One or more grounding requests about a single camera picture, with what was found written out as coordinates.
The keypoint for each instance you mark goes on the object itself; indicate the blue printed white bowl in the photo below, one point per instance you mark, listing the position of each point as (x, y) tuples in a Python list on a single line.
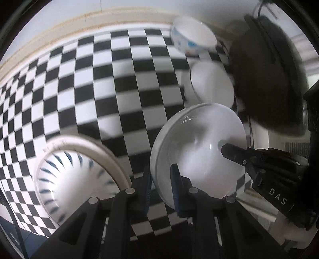
[(192, 34)]

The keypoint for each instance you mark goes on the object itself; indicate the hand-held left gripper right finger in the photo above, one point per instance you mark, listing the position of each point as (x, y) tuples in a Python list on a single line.
[(175, 189)]

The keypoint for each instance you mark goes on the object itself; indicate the blue striped white plate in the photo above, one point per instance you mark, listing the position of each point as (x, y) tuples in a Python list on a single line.
[(74, 179)]

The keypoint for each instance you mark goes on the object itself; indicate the brown rice cooker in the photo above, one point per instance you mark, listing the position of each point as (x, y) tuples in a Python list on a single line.
[(269, 74)]

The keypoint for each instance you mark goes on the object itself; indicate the floral white plate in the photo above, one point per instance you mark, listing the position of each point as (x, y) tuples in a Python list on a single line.
[(117, 159)]

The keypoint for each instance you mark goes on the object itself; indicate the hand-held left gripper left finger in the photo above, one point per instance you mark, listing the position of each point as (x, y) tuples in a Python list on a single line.
[(147, 191)]

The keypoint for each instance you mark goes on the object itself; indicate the plain white bowl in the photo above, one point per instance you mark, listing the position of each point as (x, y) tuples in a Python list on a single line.
[(211, 84), (199, 139)]

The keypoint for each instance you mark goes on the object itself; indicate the black white checkered cloth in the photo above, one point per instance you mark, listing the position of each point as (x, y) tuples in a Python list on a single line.
[(99, 87)]

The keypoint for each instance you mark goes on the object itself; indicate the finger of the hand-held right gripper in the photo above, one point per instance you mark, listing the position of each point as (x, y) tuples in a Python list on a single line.
[(236, 157), (313, 117)]

